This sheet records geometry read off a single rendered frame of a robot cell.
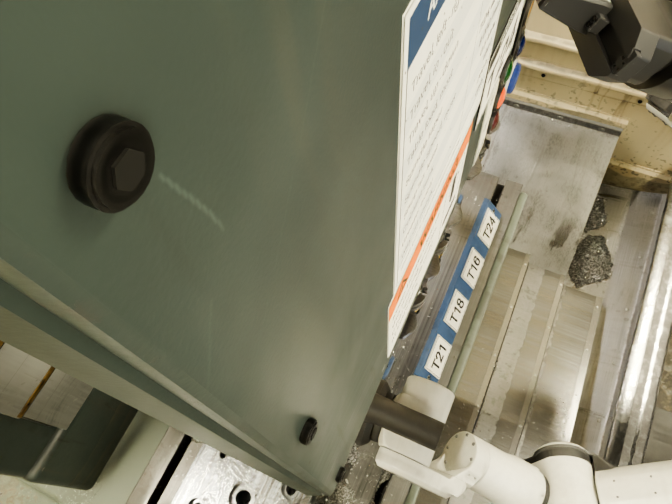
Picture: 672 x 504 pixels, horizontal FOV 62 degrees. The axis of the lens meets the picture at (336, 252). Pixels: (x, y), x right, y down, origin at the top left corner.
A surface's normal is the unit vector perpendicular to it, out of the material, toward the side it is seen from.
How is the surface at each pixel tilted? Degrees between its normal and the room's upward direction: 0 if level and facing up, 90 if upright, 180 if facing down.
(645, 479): 37
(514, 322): 8
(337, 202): 90
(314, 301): 90
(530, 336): 8
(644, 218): 17
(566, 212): 24
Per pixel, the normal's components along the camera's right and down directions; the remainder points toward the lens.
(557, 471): -0.47, -0.69
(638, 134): -0.43, 0.80
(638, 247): -0.34, -0.54
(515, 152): -0.25, -0.08
